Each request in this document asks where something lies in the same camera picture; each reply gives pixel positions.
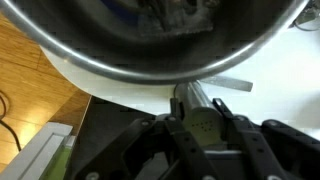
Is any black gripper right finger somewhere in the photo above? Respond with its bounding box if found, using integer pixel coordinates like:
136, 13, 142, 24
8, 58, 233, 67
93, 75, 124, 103
212, 98, 288, 180

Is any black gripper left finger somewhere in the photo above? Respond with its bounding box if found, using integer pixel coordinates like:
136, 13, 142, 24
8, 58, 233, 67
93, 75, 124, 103
162, 98, 219, 180

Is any silver shaker bottle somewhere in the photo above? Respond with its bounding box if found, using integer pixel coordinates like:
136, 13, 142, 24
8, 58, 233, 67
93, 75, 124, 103
174, 81, 222, 146

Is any large steel pot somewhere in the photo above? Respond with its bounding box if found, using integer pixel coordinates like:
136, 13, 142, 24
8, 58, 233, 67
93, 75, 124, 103
0, 0, 308, 85

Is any black floor cable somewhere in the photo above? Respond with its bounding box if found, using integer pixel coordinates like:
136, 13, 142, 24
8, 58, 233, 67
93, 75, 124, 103
0, 92, 23, 152

